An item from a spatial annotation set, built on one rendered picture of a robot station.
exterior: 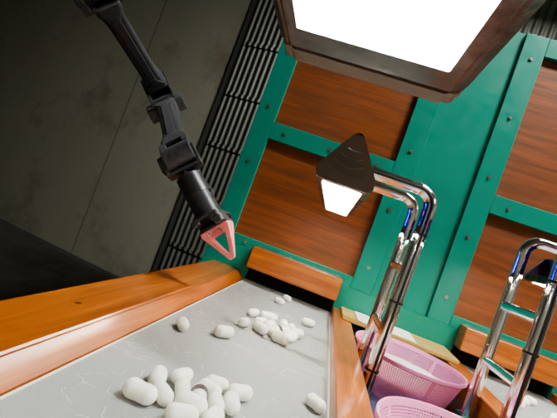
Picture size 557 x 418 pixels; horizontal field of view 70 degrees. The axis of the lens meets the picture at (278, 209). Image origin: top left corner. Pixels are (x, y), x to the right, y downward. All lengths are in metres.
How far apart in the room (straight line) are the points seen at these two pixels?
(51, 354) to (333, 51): 0.43
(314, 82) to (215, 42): 2.53
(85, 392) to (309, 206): 0.99
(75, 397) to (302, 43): 0.39
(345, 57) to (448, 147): 1.24
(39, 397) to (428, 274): 1.13
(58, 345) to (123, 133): 3.59
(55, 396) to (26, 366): 0.04
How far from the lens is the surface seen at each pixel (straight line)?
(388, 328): 0.77
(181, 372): 0.53
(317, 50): 0.18
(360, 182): 0.54
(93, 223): 4.06
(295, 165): 1.35
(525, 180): 1.46
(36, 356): 0.49
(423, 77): 0.17
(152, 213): 3.67
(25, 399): 0.45
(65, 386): 0.48
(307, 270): 1.26
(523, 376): 0.85
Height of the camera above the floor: 0.97
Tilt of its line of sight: 1 degrees up
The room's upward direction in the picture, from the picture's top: 20 degrees clockwise
